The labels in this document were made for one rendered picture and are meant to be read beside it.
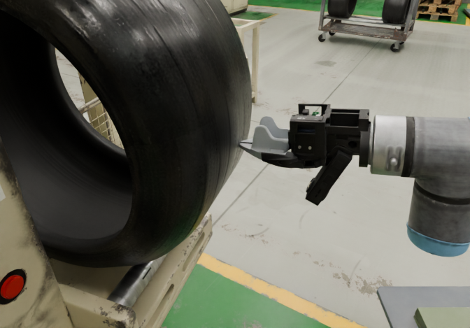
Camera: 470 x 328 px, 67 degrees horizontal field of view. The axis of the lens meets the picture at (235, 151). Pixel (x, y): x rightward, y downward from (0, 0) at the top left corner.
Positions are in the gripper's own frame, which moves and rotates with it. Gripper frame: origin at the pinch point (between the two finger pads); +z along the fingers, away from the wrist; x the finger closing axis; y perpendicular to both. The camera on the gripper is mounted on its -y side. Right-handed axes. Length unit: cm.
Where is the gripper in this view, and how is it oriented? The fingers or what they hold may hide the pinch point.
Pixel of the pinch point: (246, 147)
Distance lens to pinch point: 62.3
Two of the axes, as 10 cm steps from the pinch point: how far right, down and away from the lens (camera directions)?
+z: -9.3, -0.7, 3.5
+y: -1.2, -8.7, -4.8
